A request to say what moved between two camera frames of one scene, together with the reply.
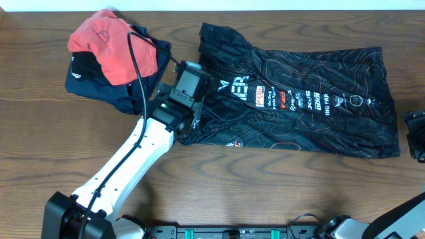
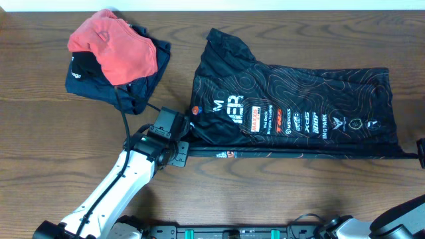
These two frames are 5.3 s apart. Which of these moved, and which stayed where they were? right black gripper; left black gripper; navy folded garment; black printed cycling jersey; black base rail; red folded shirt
Moved: right black gripper; black printed cycling jersey; left black gripper
Stayed: black base rail; navy folded garment; red folded shirt
